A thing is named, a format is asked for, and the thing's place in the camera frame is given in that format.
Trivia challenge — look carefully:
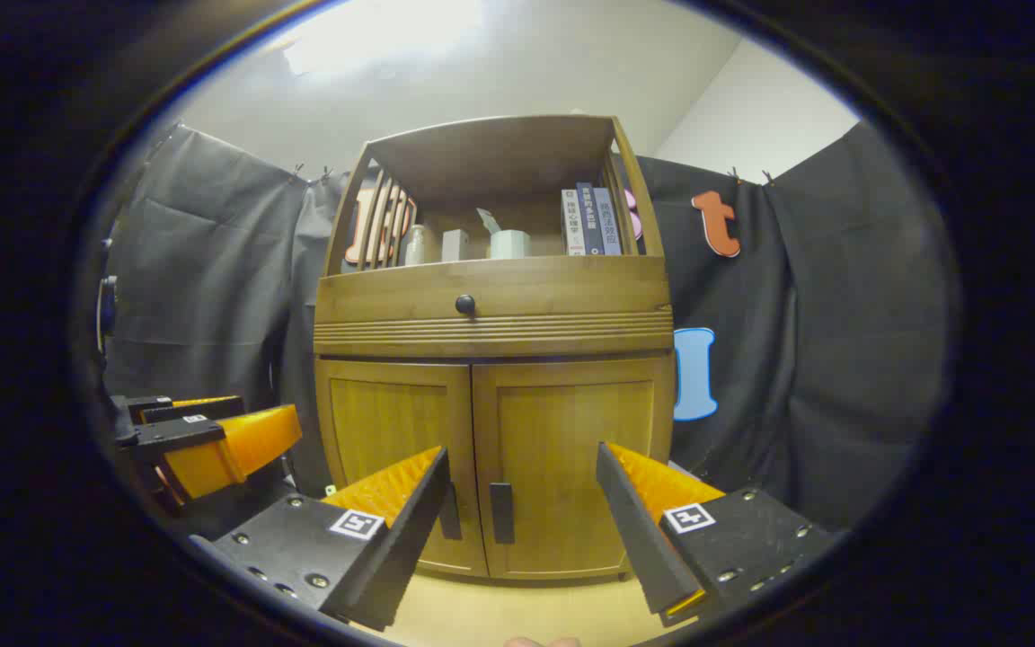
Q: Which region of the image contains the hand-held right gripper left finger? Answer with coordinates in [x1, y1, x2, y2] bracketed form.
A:
[187, 446, 452, 633]

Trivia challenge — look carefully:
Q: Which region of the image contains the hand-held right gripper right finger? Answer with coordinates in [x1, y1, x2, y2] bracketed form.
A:
[596, 441, 835, 628]

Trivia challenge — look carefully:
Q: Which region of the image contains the wooden cabinet door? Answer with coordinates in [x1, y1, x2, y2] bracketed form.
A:
[473, 358, 673, 581]
[315, 358, 489, 578]

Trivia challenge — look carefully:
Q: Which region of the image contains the wooden double-door shoe cabinet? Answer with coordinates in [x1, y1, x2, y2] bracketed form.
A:
[313, 114, 676, 583]

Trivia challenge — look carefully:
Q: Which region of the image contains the black backdrop cloth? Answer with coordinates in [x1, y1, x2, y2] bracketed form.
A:
[104, 121, 959, 531]

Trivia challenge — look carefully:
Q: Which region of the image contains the white pump bottle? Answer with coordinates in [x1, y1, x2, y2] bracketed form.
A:
[402, 225, 436, 266]

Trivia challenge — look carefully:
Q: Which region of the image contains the white cup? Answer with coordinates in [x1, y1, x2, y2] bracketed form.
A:
[489, 230, 533, 261]

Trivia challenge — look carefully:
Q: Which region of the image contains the grey spine book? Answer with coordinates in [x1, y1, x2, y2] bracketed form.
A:
[593, 187, 624, 256]

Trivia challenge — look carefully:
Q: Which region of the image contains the white spine book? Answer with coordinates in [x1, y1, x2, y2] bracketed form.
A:
[561, 189, 587, 257]

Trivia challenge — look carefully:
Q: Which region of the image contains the dark blue spine book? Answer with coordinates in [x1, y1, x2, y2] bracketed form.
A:
[576, 182, 606, 256]

